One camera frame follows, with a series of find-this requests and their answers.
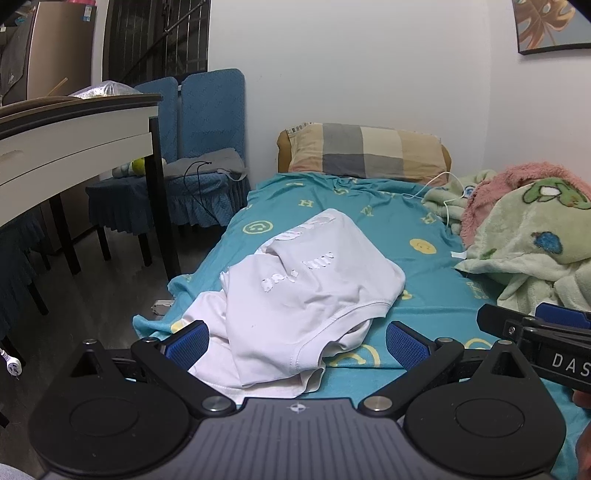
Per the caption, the white charging cable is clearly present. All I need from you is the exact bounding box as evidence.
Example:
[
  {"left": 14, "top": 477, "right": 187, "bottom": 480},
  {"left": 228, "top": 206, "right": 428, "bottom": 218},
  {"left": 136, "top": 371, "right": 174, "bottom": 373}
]
[{"left": 401, "top": 171, "right": 470, "bottom": 228}]

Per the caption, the black cable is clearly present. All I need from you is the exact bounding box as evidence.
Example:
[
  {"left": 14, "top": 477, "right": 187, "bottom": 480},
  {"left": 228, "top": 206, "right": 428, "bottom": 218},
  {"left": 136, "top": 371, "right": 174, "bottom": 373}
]
[{"left": 183, "top": 160, "right": 213, "bottom": 219}]

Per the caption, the blue covered chair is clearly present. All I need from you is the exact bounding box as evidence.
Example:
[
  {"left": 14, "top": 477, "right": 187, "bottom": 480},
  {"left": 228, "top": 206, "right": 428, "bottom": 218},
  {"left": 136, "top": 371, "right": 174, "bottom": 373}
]
[
  {"left": 0, "top": 210, "right": 52, "bottom": 343},
  {"left": 157, "top": 68, "right": 253, "bottom": 230},
  {"left": 85, "top": 76, "right": 182, "bottom": 268}
]

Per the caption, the dark window with grille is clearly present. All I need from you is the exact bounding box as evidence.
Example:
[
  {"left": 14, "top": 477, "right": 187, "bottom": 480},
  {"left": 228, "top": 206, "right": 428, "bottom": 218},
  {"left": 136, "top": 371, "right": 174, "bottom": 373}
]
[{"left": 102, "top": 0, "right": 211, "bottom": 88}]

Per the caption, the framed leaf wall picture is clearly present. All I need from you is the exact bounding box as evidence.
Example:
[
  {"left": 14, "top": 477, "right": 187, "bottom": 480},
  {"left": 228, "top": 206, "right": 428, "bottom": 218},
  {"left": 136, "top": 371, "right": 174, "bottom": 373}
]
[{"left": 512, "top": 0, "right": 591, "bottom": 56}]

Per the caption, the green fleece blanket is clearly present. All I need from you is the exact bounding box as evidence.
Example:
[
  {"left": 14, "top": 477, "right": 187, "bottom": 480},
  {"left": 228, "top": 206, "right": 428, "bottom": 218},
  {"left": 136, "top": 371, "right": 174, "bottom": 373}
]
[{"left": 422, "top": 168, "right": 591, "bottom": 320}]

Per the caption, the white t-shirt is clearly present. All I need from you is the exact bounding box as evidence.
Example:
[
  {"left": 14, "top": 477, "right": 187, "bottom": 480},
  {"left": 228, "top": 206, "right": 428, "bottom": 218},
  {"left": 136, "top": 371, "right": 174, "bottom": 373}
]
[{"left": 182, "top": 209, "right": 407, "bottom": 400}]

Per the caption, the white table with black legs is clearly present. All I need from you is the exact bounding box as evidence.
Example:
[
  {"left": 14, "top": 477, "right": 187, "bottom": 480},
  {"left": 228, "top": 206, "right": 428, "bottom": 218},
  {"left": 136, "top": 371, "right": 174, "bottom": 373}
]
[{"left": 0, "top": 93, "right": 182, "bottom": 282}]

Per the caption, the white plug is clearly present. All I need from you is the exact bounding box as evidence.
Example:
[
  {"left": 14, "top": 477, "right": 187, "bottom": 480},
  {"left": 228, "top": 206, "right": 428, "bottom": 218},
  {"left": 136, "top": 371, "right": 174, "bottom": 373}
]
[{"left": 0, "top": 348, "right": 22, "bottom": 380}]

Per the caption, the person's right hand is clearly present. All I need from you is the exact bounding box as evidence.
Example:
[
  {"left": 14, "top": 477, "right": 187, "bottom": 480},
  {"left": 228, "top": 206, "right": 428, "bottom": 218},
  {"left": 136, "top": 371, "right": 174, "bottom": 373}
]
[{"left": 573, "top": 389, "right": 591, "bottom": 479}]

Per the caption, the beige cabinet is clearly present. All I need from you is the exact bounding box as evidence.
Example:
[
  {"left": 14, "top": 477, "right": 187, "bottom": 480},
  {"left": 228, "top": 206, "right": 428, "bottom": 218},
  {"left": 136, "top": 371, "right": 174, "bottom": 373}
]
[{"left": 0, "top": 0, "right": 98, "bottom": 105}]

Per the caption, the grey cloth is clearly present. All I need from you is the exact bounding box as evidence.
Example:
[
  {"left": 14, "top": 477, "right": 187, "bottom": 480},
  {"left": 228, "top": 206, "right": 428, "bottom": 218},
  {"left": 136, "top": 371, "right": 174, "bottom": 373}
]
[{"left": 163, "top": 148, "right": 246, "bottom": 182}]

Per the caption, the teal smiley print bedsheet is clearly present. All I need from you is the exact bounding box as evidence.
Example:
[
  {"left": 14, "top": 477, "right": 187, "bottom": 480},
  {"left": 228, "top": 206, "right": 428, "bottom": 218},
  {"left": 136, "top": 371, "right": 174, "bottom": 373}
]
[{"left": 133, "top": 173, "right": 591, "bottom": 480}]

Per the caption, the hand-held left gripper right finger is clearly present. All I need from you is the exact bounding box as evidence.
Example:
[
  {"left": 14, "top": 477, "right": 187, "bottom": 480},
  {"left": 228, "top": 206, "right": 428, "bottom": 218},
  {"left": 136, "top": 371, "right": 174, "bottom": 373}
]
[{"left": 358, "top": 321, "right": 527, "bottom": 419}]

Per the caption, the plaid pillow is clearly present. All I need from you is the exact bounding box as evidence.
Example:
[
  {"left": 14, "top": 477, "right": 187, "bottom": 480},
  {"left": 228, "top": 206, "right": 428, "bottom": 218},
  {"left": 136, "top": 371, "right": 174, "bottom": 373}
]
[{"left": 276, "top": 122, "right": 452, "bottom": 188}]

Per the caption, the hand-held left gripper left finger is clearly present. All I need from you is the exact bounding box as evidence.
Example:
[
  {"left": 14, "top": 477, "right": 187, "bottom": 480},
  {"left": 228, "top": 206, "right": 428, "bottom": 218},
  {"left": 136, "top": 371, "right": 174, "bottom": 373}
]
[{"left": 69, "top": 320, "right": 237, "bottom": 419}]

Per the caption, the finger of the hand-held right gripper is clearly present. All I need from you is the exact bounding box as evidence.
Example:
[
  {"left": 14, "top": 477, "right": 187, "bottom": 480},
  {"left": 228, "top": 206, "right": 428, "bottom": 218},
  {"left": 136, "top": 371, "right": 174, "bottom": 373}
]
[
  {"left": 477, "top": 303, "right": 539, "bottom": 343},
  {"left": 534, "top": 302, "right": 591, "bottom": 331}
]

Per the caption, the pink fleece blanket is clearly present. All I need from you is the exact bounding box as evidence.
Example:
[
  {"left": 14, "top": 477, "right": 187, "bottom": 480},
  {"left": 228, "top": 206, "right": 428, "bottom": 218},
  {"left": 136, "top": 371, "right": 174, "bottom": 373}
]
[{"left": 459, "top": 161, "right": 591, "bottom": 251}]

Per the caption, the grey hanging bag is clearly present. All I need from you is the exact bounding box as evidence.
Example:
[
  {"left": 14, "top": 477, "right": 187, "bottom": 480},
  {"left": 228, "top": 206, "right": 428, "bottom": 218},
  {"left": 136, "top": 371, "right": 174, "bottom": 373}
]
[{"left": 0, "top": 17, "right": 34, "bottom": 94}]

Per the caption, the brown wooden board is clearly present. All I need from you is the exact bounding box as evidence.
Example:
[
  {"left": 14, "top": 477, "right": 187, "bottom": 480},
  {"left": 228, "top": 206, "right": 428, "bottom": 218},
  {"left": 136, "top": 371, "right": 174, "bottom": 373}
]
[{"left": 0, "top": 95, "right": 85, "bottom": 117}]

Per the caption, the yellow-green plush toy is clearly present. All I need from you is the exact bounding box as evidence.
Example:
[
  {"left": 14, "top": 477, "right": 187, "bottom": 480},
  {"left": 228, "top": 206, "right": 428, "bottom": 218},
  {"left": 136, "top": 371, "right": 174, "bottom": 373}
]
[{"left": 113, "top": 158, "right": 167, "bottom": 179}]

